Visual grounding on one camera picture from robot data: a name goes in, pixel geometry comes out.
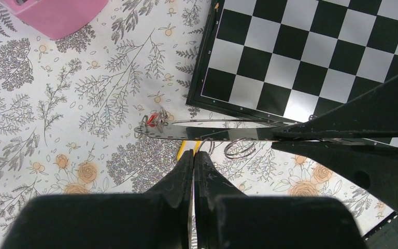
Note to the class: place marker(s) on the yellow tagged key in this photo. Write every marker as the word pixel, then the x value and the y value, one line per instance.
pixel 187 146

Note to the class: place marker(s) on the pink metronome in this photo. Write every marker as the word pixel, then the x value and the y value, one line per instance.
pixel 55 18

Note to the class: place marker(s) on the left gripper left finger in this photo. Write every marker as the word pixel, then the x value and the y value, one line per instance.
pixel 173 206

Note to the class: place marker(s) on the red tagged key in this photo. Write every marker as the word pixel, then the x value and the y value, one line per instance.
pixel 153 120

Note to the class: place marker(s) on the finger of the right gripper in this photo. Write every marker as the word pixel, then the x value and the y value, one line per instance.
pixel 373 114
pixel 373 168

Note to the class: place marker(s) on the black white chessboard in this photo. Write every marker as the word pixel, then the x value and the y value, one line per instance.
pixel 293 59

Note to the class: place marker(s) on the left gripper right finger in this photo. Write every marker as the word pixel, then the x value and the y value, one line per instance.
pixel 211 189

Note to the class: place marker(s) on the floral patterned table mat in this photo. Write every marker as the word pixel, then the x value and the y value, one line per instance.
pixel 68 108

